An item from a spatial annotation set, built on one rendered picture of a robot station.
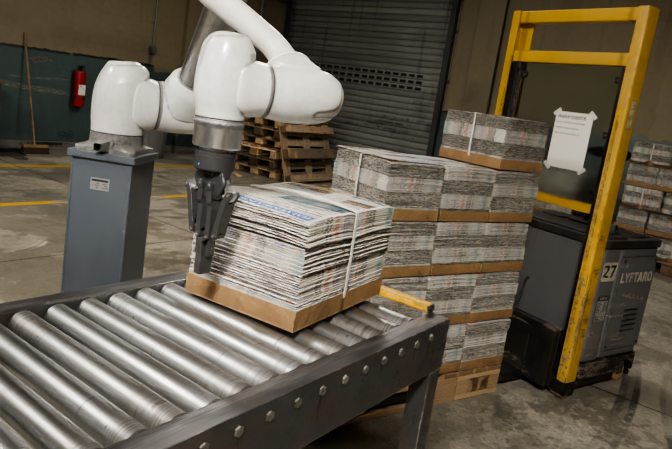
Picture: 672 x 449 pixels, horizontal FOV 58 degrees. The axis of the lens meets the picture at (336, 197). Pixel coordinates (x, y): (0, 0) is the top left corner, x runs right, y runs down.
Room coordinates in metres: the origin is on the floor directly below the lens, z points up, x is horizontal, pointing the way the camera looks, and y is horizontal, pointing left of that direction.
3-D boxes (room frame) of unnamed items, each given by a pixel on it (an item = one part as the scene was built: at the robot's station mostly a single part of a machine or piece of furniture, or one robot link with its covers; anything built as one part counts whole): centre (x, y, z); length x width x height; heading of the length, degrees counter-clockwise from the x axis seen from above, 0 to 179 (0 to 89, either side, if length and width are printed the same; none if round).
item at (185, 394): (0.96, 0.31, 0.77); 0.47 x 0.05 x 0.05; 54
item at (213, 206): (1.10, 0.22, 1.02); 0.04 x 0.01 x 0.11; 144
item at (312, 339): (1.22, 0.12, 0.77); 0.47 x 0.05 x 0.05; 54
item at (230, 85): (1.12, 0.22, 1.27); 0.13 x 0.11 x 0.16; 120
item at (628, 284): (3.27, -1.33, 0.40); 0.69 x 0.55 x 0.80; 35
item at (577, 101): (3.06, -1.05, 1.28); 0.57 x 0.01 x 0.65; 35
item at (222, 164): (1.11, 0.23, 1.09); 0.08 x 0.07 x 0.09; 54
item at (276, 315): (1.24, 0.13, 0.83); 0.29 x 0.16 x 0.04; 61
